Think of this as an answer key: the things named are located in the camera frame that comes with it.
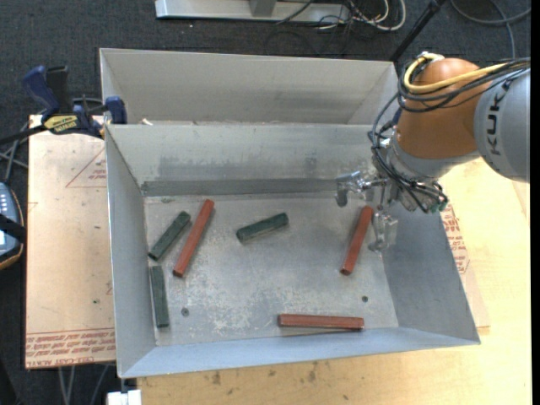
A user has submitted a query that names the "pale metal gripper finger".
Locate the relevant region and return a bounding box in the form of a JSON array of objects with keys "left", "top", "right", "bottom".
[
  {"left": 335, "top": 170, "right": 375, "bottom": 208},
  {"left": 369, "top": 208, "right": 399, "bottom": 253}
]

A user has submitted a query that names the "red-brown flat block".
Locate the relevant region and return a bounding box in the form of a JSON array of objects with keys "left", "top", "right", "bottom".
[
  {"left": 172, "top": 198, "right": 216, "bottom": 278},
  {"left": 339, "top": 205, "right": 375, "bottom": 277},
  {"left": 277, "top": 313, "right": 365, "bottom": 333}
]

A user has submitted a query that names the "dark green flat block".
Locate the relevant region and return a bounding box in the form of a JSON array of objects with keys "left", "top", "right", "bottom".
[
  {"left": 235, "top": 212, "right": 290, "bottom": 244},
  {"left": 147, "top": 210, "right": 192, "bottom": 262},
  {"left": 148, "top": 264, "right": 171, "bottom": 329}
]

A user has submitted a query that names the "grey metal bin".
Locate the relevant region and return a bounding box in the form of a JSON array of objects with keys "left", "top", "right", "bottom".
[{"left": 99, "top": 47, "right": 482, "bottom": 380}]

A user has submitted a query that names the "brown cardboard board, red print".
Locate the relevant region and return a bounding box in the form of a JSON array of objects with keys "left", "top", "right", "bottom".
[{"left": 24, "top": 114, "right": 493, "bottom": 370}]

